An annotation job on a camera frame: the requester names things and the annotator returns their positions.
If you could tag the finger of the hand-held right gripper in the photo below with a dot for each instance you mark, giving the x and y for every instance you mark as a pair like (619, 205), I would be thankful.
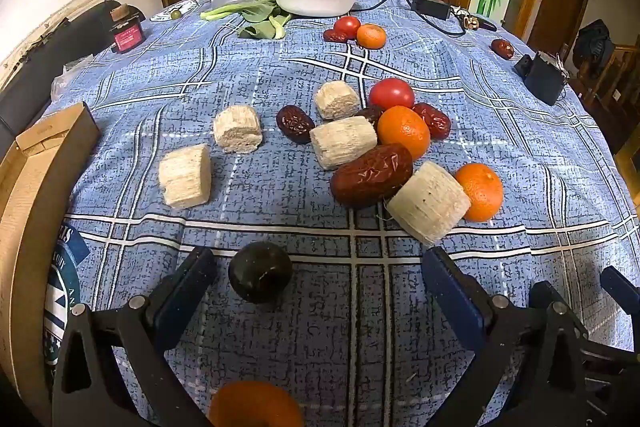
(620, 287)

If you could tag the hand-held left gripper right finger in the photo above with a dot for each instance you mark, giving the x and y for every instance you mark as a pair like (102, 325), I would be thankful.
(452, 299)

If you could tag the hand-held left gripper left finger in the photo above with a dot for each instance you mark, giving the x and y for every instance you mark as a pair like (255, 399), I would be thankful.
(187, 292)

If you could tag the dark round fruit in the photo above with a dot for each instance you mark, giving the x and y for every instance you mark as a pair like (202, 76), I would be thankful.
(260, 272)

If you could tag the orange tangerine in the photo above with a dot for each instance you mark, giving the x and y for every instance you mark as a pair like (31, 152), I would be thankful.
(371, 36)
(255, 407)
(480, 192)
(402, 132)

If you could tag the large red date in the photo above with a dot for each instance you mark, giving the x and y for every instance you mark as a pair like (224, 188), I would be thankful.
(372, 177)

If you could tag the cardboard box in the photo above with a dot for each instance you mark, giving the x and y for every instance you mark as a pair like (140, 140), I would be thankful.
(30, 207)

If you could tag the wooden chair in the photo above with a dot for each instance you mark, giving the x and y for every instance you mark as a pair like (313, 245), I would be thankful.
(625, 72)

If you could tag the red tomato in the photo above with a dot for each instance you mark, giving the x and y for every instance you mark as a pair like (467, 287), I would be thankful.
(346, 26)
(392, 93)

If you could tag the black electronic box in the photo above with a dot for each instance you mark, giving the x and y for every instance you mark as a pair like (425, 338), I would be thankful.
(542, 79)

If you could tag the black backpack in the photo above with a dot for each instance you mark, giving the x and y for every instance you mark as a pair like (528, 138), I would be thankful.
(592, 42)

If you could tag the crumpled clear plastic bag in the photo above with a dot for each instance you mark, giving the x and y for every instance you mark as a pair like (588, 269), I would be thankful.
(67, 74)

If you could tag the black sofa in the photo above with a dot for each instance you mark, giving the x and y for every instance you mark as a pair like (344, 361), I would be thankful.
(50, 52)

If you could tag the green bok choy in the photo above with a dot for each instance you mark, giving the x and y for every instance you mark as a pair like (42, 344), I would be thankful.
(260, 14)

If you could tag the brown door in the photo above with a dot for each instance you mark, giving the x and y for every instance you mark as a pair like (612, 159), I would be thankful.
(557, 2)

